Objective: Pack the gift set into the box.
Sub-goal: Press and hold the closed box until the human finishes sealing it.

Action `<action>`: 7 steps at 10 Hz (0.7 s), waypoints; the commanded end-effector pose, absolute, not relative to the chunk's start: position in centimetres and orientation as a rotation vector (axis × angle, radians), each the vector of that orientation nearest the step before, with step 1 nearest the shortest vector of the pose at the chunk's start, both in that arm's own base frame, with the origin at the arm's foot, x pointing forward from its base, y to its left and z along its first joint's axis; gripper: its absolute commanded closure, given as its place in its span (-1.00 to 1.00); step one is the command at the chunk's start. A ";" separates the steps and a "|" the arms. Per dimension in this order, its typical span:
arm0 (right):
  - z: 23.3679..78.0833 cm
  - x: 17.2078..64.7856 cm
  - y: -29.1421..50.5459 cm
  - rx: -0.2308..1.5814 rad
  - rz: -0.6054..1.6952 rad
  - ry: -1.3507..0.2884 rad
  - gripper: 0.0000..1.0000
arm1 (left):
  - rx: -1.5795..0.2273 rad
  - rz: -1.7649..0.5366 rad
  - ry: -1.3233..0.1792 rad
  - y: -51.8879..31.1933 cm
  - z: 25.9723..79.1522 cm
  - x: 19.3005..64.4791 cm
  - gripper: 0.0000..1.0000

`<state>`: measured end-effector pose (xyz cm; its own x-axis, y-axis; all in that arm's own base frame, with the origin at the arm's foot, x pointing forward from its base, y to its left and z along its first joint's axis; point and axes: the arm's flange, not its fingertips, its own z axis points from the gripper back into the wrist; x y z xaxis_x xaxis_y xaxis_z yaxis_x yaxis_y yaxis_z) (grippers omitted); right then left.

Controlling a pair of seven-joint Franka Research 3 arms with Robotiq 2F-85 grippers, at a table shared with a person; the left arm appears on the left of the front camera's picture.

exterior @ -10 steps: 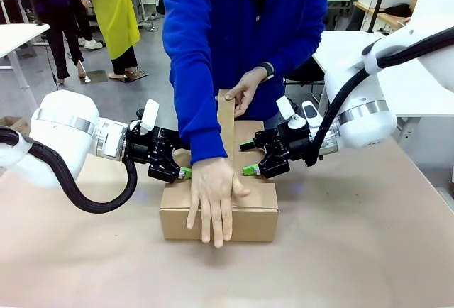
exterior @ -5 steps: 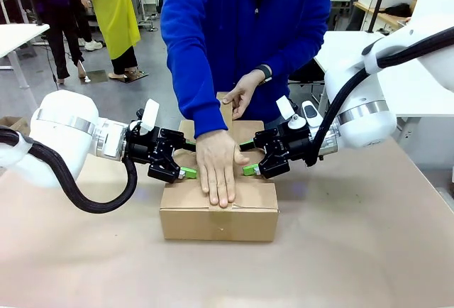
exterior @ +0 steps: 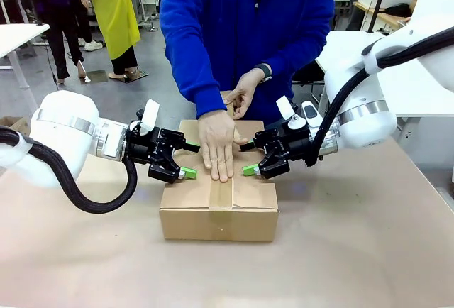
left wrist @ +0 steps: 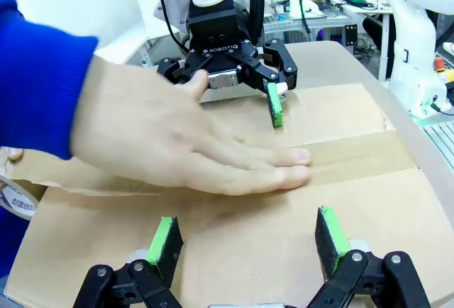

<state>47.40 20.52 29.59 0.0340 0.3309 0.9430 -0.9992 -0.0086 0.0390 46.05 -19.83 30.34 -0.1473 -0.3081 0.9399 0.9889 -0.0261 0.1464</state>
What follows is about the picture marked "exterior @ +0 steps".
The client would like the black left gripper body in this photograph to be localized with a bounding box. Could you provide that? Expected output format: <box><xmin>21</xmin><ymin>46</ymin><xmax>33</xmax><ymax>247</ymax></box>
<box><xmin>123</xmin><ymin>119</ymin><xmax>174</xmax><ymax>164</ymax></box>

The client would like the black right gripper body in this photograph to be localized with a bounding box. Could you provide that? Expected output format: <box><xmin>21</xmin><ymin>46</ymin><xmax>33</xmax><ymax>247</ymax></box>
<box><xmin>270</xmin><ymin>124</ymin><xmax>314</xmax><ymax>163</ymax></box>

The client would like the brown cardboard shipping box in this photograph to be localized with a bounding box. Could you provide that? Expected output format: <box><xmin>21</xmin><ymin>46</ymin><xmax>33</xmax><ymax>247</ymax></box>
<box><xmin>158</xmin><ymin>119</ymin><xmax>280</xmax><ymax>242</ymax></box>

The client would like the brown packing tape roll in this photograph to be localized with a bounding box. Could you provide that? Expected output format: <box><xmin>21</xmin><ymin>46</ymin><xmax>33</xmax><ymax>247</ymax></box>
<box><xmin>219</xmin><ymin>90</ymin><xmax>237</xmax><ymax>119</ymax></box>

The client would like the blue-sleeved left forearm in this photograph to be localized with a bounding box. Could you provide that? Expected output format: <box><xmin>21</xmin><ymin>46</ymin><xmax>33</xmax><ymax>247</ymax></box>
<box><xmin>262</xmin><ymin>20</ymin><xmax>336</xmax><ymax>85</ymax></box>

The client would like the blue-sleeved right forearm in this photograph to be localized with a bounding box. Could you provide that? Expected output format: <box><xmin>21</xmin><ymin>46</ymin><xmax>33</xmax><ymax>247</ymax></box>
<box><xmin>166</xmin><ymin>48</ymin><xmax>228</xmax><ymax>121</ymax></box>

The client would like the small open cardboard box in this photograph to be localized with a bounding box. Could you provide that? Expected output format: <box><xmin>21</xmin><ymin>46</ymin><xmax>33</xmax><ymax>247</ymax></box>
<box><xmin>0</xmin><ymin>116</ymin><xmax>32</xmax><ymax>137</ymax></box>

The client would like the person's right hand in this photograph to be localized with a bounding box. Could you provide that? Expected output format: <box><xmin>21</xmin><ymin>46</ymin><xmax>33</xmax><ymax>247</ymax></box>
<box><xmin>196</xmin><ymin>109</ymin><xmax>250</xmax><ymax>184</ymax></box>

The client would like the person's left hand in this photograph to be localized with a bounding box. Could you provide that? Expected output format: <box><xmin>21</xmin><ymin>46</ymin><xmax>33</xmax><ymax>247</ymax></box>
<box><xmin>222</xmin><ymin>67</ymin><xmax>269</xmax><ymax>121</ymax></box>

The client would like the brown tape strip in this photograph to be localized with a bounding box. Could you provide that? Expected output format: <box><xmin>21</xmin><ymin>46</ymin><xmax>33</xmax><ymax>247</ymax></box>
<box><xmin>207</xmin><ymin>178</ymin><xmax>236</xmax><ymax>233</ymax></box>

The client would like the black wristwatch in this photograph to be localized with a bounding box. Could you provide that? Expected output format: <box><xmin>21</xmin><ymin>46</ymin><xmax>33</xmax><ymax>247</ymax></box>
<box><xmin>253</xmin><ymin>62</ymin><xmax>273</xmax><ymax>84</ymax></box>

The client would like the person in blue sweater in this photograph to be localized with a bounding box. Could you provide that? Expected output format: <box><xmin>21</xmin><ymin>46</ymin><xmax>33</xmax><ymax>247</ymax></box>
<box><xmin>159</xmin><ymin>0</ymin><xmax>336</xmax><ymax>131</ymax></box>

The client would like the person in yellow apron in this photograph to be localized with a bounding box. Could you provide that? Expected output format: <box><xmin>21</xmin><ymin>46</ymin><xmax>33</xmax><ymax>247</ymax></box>
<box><xmin>80</xmin><ymin>0</ymin><xmax>141</xmax><ymax>82</ymax></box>

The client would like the wooden desk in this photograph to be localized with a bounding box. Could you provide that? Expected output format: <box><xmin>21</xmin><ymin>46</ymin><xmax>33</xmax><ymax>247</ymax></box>
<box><xmin>353</xmin><ymin>1</ymin><xmax>414</xmax><ymax>32</ymax></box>

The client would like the person in dark clothes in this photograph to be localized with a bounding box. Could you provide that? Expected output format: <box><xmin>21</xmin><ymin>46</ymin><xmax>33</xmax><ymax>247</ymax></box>
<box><xmin>26</xmin><ymin>0</ymin><xmax>94</xmax><ymax>85</ymax></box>

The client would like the white table with grey legs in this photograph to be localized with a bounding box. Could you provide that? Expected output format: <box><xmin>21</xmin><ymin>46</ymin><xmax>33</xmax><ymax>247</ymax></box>
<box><xmin>0</xmin><ymin>22</ymin><xmax>50</xmax><ymax>110</ymax></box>

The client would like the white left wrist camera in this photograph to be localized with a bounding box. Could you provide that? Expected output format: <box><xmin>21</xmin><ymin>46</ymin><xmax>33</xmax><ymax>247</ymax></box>
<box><xmin>136</xmin><ymin>98</ymin><xmax>161</xmax><ymax>137</ymax></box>

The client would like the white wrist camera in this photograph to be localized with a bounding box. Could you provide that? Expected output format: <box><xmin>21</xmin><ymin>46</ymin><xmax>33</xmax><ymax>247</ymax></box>
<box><xmin>136</xmin><ymin>98</ymin><xmax>161</xmax><ymax>137</ymax></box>
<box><xmin>275</xmin><ymin>94</ymin><xmax>306</xmax><ymax>131</ymax></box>

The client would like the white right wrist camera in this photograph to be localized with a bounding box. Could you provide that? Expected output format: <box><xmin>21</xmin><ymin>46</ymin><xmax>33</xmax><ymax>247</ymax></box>
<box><xmin>275</xmin><ymin>94</ymin><xmax>306</xmax><ymax>131</ymax></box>

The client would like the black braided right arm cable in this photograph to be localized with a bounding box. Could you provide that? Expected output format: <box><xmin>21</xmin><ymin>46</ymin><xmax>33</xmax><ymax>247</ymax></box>
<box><xmin>308</xmin><ymin>27</ymin><xmax>454</xmax><ymax>167</ymax></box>

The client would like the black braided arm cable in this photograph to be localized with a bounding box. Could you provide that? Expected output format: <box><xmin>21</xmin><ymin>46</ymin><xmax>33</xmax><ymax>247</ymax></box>
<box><xmin>308</xmin><ymin>27</ymin><xmax>454</xmax><ymax>167</ymax></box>
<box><xmin>0</xmin><ymin>126</ymin><xmax>139</xmax><ymax>215</ymax></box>

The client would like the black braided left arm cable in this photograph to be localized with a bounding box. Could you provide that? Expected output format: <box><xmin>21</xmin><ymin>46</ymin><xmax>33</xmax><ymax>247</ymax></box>
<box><xmin>0</xmin><ymin>126</ymin><xmax>139</xmax><ymax>215</ymax></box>

